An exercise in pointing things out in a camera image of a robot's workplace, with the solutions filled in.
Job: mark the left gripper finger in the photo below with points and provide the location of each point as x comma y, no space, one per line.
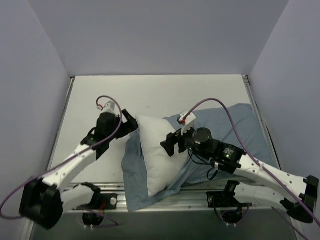
131,122
125,130

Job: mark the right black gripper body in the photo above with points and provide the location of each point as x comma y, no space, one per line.
178,141

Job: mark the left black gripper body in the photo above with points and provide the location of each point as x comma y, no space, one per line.
124,124

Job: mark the white pillow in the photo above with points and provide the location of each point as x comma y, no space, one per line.
162,170

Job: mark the striped blue beige pillowcase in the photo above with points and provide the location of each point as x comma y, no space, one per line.
236,125

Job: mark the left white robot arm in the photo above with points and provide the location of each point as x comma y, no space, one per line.
46,198

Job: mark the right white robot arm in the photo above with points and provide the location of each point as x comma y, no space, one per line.
275,188

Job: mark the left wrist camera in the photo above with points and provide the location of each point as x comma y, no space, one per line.
109,107

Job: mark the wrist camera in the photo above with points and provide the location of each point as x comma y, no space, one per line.
186,120
109,107

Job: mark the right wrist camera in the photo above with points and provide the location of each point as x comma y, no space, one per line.
186,120

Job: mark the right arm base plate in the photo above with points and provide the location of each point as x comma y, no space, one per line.
217,199

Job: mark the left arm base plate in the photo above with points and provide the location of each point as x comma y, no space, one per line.
104,201

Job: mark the aluminium rail frame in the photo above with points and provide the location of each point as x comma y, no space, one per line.
159,96

